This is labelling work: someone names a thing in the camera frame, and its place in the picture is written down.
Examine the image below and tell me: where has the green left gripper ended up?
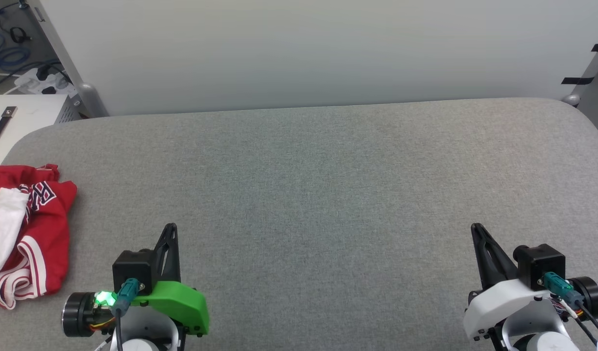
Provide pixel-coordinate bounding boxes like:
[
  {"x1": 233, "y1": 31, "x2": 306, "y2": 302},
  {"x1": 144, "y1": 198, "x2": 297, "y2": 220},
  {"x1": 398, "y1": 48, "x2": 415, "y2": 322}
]
[{"x1": 61, "y1": 224, "x2": 210, "y2": 337}]

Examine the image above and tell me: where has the white metal cabinet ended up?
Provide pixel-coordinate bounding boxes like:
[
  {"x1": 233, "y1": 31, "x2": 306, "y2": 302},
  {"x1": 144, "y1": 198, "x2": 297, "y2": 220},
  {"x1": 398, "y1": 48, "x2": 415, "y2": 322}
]
[{"x1": 0, "y1": 94, "x2": 82, "y2": 164}]

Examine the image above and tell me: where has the blue coiled cable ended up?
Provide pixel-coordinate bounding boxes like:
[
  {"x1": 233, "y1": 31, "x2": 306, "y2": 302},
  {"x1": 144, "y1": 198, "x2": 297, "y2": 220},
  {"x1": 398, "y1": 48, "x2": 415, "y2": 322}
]
[{"x1": 0, "y1": 29, "x2": 32, "y2": 71}]

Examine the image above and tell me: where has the white power strip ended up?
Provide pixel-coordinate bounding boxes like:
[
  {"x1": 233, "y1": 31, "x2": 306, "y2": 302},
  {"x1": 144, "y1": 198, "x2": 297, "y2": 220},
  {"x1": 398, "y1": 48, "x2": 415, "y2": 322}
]
[{"x1": 14, "y1": 66, "x2": 77, "y2": 96}]

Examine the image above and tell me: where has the black strap handle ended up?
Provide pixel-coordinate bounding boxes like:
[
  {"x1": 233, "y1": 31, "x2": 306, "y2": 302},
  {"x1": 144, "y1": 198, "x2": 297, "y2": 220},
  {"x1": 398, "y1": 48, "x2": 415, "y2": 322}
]
[{"x1": 0, "y1": 106, "x2": 18, "y2": 156}]

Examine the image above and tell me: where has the red white basketball jersey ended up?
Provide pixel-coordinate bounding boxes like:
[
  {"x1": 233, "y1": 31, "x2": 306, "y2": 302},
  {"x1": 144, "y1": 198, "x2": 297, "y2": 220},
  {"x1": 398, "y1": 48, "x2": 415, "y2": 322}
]
[{"x1": 0, "y1": 164, "x2": 78, "y2": 310}]

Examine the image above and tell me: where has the grey metal frame leg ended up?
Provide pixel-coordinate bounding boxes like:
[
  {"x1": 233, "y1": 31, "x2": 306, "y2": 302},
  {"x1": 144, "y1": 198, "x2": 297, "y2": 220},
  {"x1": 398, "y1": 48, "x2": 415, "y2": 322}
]
[
  {"x1": 28, "y1": 0, "x2": 109, "y2": 117},
  {"x1": 562, "y1": 32, "x2": 598, "y2": 147}
]

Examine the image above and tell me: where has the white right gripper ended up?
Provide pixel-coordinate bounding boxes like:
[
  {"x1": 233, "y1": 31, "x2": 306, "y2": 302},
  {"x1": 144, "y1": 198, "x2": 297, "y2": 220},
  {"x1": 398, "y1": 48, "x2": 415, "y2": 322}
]
[{"x1": 463, "y1": 223, "x2": 598, "y2": 342}]

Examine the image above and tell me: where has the grey fabric sofa cushion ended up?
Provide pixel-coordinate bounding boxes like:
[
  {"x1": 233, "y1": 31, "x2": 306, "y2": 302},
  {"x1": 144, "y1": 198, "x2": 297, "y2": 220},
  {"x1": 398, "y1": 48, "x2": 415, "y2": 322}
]
[{"x1": 0, "y1": 97, "x2": 598, "y2": 351}]

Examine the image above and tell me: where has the black left camera cable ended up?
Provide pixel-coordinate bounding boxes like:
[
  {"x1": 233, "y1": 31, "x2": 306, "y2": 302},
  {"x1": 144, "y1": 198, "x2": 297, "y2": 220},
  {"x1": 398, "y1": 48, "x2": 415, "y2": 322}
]
[{"x1": 113, "y1": 278, "x2": 143, "y2": 351}]

